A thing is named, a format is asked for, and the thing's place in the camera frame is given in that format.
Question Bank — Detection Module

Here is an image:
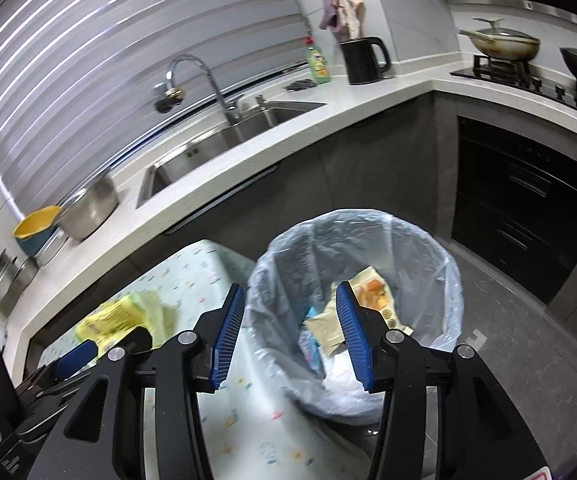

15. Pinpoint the purple hanging cloth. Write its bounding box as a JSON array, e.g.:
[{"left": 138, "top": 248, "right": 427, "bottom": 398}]
[{"left": 318, "top": 0, "right": 349, "bottom": 43}]

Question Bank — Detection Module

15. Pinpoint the small steel bowl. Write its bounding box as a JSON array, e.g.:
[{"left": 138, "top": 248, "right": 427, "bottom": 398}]
[{"left": 16, "top": 255, "right": 40, "bottom": 286}]

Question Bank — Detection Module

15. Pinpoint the white speckled kitchen counter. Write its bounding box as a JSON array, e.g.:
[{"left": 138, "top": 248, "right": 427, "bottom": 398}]
[{"left": 0, "top": 67, "right": 577, "bottom": 361}]

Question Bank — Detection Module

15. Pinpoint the chrome kitchen faucet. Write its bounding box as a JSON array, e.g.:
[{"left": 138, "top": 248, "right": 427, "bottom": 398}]
[{"left": 153, "top": 54, "right": 246, "bottom": 143}]

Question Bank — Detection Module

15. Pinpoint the white window blind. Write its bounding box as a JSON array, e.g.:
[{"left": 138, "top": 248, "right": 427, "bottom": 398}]
[{"left": 0, "top": 0, "right": 314, "bottom": 221}]

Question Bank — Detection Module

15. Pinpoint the floral tablecloth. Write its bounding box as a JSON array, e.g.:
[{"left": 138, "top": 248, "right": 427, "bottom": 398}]
[{"left": 33, "top": 239, "right": 384, "bottom": 480}]

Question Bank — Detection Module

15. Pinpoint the yellow snack bag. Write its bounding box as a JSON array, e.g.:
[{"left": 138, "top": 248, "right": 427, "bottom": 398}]
[{"left": 351, "top": 266, "right": 414, "bottom": 336}]

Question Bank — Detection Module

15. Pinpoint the metal colander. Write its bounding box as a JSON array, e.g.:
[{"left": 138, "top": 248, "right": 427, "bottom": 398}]
[{"left": 56, "top": 172, "right": 120, "bottom": 242}]

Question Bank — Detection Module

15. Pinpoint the stainless steel sink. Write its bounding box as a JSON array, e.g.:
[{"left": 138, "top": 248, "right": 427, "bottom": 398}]
[{"left": 136, "top": 100, "right": 328, "bottom": 209}]

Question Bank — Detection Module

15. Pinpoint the black electric kettle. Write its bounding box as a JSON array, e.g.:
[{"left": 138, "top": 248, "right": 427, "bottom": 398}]
[{"left": 339, "top": 36, "right": 393, "bottom": 86}]

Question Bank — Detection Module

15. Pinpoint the black gas stove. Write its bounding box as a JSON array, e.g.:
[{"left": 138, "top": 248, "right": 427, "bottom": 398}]
[{"left": 451, "top": 54, "right": 577, "bottom": 126}]

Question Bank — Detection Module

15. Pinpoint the chrome soap dispenser pump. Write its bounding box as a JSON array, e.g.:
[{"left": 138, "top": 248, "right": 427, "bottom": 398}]
[{"left": 253, "top": 94, "right": 274, "bottom": 126}]

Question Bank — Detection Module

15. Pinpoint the blue packet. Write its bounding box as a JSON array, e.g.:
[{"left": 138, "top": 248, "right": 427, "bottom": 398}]
[{"left": 298, "top": 305, "right": 329, "bottom": 373}]

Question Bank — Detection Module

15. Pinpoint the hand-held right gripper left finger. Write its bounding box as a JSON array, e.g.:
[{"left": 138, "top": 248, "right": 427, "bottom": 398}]
[{"left": 28, "top": 282, "right": 246, "bottom": 480}]

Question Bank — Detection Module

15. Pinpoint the black built-in oven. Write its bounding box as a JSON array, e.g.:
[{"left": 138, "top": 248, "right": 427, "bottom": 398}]
[{"left": 451, "top": 115, "right": 577, "bottom": 306}]

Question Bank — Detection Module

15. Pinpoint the yellow green plastic package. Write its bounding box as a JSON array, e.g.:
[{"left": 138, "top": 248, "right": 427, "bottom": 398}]
[{"left": 76, "top": 290, "right": 176, "bottom": 351}]

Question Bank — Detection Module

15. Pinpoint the steel pot with lid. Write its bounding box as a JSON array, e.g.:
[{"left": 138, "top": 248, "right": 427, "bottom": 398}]
[{"left": 0, "top": 252, "right": 19, "bottom": 303}]

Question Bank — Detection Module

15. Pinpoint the beige hanging cloth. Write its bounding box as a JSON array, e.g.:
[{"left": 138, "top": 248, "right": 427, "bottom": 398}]
[{"left": 328, "top": 0, "right": 366, "bottom": 40}]

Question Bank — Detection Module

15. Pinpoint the yellow blue bowl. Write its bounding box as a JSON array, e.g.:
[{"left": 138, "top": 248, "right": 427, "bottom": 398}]
[{"left": 12, "top": 205, "right": 63, "bottom": 257}]

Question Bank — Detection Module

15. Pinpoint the wok with lid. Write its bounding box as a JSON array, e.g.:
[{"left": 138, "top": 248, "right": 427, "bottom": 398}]
[{"left": 455, "top": 16, "right": 541, "bottom": 63}]

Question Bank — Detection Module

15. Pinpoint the trash bin with clear liner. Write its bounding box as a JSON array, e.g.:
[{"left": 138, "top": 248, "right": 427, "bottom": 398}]
[{"left": 246, "top": 207, "right": 465, "bottom": 426}]

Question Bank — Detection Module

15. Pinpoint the grey base cabinet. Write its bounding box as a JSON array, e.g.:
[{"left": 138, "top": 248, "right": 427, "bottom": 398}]
[{"left": 26, "top": 95, "right": 456, "bottom": 361}]

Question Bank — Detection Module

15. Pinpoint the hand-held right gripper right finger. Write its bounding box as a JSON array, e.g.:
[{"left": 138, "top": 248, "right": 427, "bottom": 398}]
[{"left": 335, "top": 280, "right": 554, "bottom": 480}]

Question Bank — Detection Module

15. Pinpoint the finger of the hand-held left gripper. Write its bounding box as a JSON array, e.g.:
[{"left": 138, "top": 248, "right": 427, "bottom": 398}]
[
  {"left": 93, "top": 326, "right": 154, "bottom": 363},
  {"left": 16, "top": 340, "right": 102, "bottom": 443}
]

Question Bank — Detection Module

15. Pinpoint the green dish soap bottle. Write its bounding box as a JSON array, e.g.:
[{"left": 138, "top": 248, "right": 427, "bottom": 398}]
[{"left": 304, "top": 31, "right": 331, "bottom": 85}]

